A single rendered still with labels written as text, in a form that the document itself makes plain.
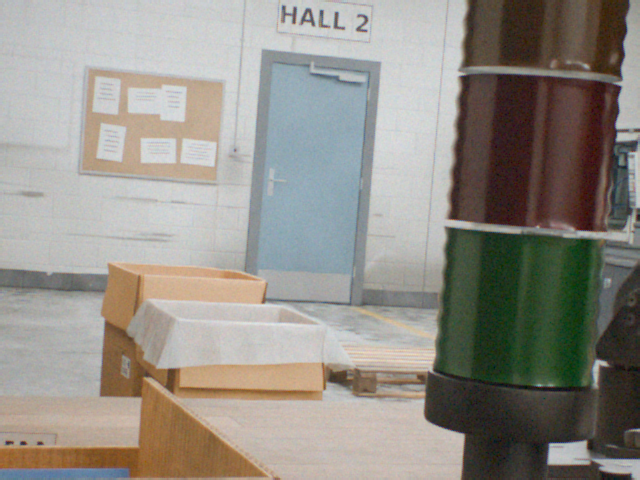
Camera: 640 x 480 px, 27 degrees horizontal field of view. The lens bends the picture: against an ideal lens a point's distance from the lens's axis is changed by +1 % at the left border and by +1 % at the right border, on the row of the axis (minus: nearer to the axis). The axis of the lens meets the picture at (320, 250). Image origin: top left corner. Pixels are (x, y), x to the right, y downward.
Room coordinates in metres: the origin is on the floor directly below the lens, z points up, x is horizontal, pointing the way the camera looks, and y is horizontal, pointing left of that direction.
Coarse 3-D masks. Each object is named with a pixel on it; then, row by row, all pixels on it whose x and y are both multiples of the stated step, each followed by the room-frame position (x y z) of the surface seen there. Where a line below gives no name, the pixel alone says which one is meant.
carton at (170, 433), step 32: (160, 416) 0.71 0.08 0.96; (192, 416) 0.65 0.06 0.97; (0, 448) 0.73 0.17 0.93; (32, 448) 0.74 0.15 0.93; (64, 448) 0.74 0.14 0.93; (96, 448) 0.75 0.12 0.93; (128, 448) 0.76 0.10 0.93; (160, 448) 0.71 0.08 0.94; (192, 448) 0.65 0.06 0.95; (224, 448) 0.60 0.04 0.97
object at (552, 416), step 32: (448, 384) 0.30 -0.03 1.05; (480, 384) 0.29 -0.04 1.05; (512, 384) 0.30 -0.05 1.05; (448, 416) 0.30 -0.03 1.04; (480, 416) 0.29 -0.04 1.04; (512, 416) 0.29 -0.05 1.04; (544, 416) 0.29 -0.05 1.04; (576, 416) 0.29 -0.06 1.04; (480, 448) 0.30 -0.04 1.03; (512, 448) 0.30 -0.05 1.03; (544, 448) 0.30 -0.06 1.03
